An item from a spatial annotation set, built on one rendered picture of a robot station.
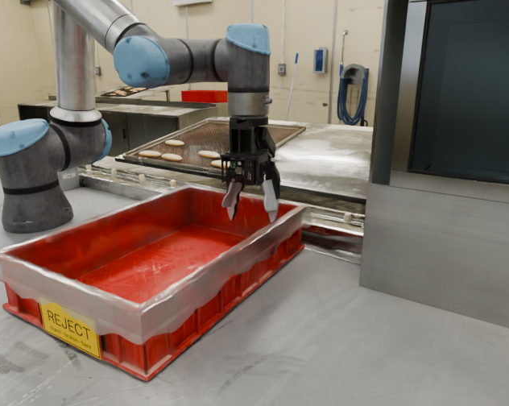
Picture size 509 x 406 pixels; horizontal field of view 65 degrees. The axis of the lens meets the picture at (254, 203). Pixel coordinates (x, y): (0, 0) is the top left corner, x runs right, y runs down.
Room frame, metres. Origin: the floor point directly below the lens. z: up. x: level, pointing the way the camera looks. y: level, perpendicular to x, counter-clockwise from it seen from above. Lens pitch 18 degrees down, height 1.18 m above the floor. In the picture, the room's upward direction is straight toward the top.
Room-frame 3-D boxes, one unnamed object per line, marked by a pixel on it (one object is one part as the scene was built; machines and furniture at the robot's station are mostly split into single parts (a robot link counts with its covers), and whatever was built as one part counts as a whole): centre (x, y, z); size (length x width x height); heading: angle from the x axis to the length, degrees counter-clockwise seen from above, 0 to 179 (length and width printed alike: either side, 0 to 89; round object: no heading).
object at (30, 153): (0.90, 0.52, 1.01); 0.13 x 0.12 x 0.14; 150
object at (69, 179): (1.29, 0.63, 0.84); 0.08 x 0.08 x 0.11; 56
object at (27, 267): (0.67, 0.14, 0.88); 0.49 x 0.34 x 0.10; 149
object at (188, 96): (5.08, 0.59, 0.94); 0.51 x 0.36 x 0.13; 60
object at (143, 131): (5.29, 1.65, 0.51); 3.00 x 1.26 x 1.03; 56
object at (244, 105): (0.74, 0.01, 1.13); 0.08 x 0.08 x 0.05
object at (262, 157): (0.74, 0.01, 1.05); 0.09 x 0.08 x 0.12; 161
